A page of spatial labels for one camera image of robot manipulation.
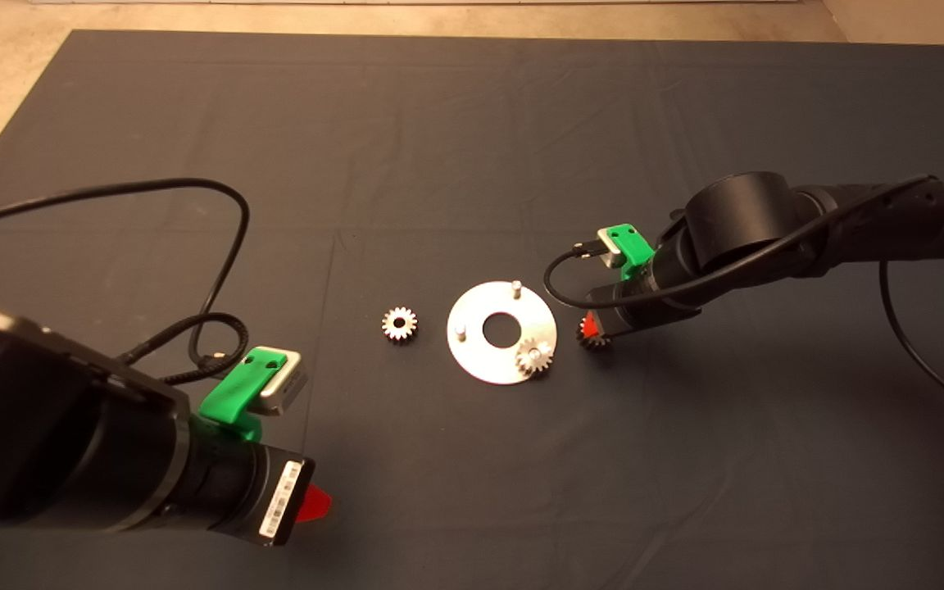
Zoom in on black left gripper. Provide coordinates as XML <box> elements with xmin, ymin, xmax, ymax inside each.
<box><xmin>241</xmin><ymin>442</ymin><xmax>332</xmax><ymax>546</ymax></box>

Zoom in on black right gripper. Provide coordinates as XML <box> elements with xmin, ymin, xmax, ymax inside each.
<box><xmin>583</xmin><ymin>279</ymin><xmax>702</xmax><ymax>338</ymax></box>

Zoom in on small steel planetary gear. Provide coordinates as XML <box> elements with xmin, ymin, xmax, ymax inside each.
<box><xmin>576</xmin><ymin>315</ymin><xmax>614</xmax><ymax>352</ymax></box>
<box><xmin>515</xmin><ymin>338</ymin><xmax>555</xmax><ymax>379</ymax></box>
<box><xmin>382</xmin><ymin>307</ymin><xmax>418</xmax><ymax>344</ymax></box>

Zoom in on round metal carrier plate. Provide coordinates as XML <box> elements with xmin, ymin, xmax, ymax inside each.
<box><xmin>447</xmin><ymin>280</ymin><xmax>559</xmax><ymax>386</ymax></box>

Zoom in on dark grey table cloth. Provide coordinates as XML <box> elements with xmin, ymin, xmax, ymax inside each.
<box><xmin>0</xmin><ymin>30</ymin><xmax>944</xmax><ymax>590</ymax></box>

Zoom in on black right camera cable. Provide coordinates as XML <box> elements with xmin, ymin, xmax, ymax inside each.
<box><xmin>543</xmin><ymin>174</ymin><xmax>944</xmax><ymax>423</ymax></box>

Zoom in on black camera cable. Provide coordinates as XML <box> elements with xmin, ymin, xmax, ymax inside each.
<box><xmin>0</xmin><ymin>178</ymin><xmax>253</xmax><ymax>370</ymax></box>
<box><xmin>543</xmin><ymin>174</ymin><xmax>944</xmax><ymax>423</ymax></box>

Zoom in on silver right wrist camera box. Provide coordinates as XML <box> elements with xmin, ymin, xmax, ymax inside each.
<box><xmin>597</xmin><ymin>229</ymin><xmax>627</xmax><ymax>270</ymax></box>

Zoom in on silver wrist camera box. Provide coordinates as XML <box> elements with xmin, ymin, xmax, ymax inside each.
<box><xmin>257</xmin><ymin>348</ymin><xmax>307</xmax><ymax>416</ymax></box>
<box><xmin>597</xmin><ymin>229</ymin><xmax>627</xmax><ymax>270</ymax></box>

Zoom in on green right camera mount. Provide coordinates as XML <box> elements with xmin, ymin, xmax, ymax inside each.
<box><xmin>607</xmin><ymin>224</ymin><xmax>656</xmax><ymax>281</ymax></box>

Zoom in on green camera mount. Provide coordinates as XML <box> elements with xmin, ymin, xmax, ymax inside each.
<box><xmin>198</xmin><ymin>345</ymin><xmax>288</xmax><ymax>439</ymax></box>
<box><xmin>607</xmin><ymin>224</ymin><xmax>656</xmax><ymax>281</ymax></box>

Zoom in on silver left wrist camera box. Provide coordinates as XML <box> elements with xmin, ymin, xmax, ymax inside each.
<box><xmin>257</xmin><ymin>348</ymin><xmax>307</xmax><ymax>416</ymax></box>

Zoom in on green left camera mount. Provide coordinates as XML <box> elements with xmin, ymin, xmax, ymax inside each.
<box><xmin>198</xmin><ymin>345</ymin><xmax>288</xmax><ymax>439</ymax></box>

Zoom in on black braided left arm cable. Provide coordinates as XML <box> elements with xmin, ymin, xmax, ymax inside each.
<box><xmin>124</xmin><ymin>312</ymin><xmax>252</xmax><ymax>386</ymax></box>

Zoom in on black left camera cable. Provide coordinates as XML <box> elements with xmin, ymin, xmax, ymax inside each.
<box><xmin>0</xmin><ymin>178</ymin><xmax>253</xmax><ymax>370</ymax></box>

